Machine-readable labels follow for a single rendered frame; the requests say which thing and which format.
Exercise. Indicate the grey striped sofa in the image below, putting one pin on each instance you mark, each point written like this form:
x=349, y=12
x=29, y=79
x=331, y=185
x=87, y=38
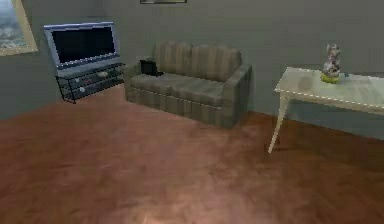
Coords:
x=190, y=86

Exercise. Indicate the pale bowl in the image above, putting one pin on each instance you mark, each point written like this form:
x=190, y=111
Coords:
x=102, y=74

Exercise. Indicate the black glass television stand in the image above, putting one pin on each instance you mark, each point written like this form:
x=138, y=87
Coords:
x=90, y=81

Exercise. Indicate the small white object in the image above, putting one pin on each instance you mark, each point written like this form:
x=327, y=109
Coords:
x=82, y=89

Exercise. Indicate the grey flat television set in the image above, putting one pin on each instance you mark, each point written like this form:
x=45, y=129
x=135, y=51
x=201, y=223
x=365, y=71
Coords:
x=83, y=45

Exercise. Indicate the white table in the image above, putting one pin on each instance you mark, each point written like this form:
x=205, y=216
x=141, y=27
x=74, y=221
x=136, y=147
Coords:
x=333, y=91

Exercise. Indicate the grey statue on green base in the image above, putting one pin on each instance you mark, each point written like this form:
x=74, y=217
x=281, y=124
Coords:
x=331, y=65

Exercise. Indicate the framed wall picture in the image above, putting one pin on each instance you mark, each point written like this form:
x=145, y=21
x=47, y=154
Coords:
x=163, y=1

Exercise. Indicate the window with beige frame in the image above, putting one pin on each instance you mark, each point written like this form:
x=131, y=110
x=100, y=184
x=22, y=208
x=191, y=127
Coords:
x=11, y=26

